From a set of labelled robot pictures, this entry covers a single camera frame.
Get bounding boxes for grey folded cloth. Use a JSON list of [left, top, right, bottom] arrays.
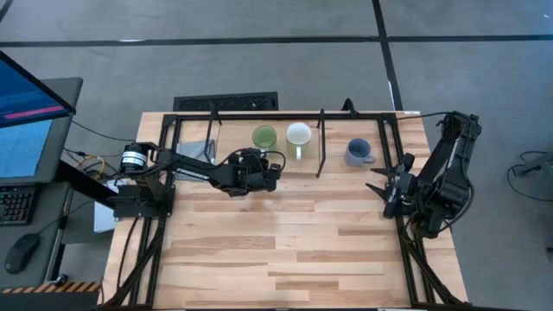
[[175, 138, 216, 181]]

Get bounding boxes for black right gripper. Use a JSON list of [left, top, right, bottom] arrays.
[[365, 152, 419, 219]]

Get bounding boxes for black monitor cable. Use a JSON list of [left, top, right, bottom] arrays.
[[71, 120, 136, 143]]

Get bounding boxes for grey computer desk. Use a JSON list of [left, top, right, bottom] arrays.
[[0, 181, 73, 289]]

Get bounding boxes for wooden shelf black metal frame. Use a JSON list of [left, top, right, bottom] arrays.
[[206, 107, 328, 179]]

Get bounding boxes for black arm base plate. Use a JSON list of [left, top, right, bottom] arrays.
[[112, 184, 177, 219]]

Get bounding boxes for white mug green inside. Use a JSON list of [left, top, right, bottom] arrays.
[[251, 124, 278, 153]]

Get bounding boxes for black framed computer monitor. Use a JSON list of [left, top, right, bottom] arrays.
[[0, 50, 78, 130]]

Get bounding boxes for yellow cable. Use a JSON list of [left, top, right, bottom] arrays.
[[77, 155, 106, 181]]

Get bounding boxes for grey framed computer monitor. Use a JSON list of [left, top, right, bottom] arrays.
[[0, 77, 84, 186]]

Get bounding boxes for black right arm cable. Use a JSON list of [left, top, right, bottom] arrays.
[[396, 111, 454, 121]]

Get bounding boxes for black aluminium table frame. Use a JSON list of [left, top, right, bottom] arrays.
[[99, 110, 472, 311]]

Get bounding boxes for hazard striped black platform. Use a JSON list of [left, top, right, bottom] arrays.
[[0, 282, 102, 311]]

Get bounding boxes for black floor vent grille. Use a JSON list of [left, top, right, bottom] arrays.
[[172, 91, 279, 112]]

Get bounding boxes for black monitor stand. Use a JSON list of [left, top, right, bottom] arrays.
[[55, 159, 126, 208]]

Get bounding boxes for black computer mouse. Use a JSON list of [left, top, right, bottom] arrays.
[[3, 232, 41, 276]]

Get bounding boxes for backlit black keyboard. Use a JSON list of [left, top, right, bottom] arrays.
[[0, 185, 36, 227]]

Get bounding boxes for blue-grey mug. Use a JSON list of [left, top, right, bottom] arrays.
[[344, 137, 376, 168]]

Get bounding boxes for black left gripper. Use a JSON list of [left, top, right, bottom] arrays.
[[227, 148, 283, 194]]

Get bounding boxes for white box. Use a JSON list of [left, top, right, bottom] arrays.
[[93, 201, 117, 234]]

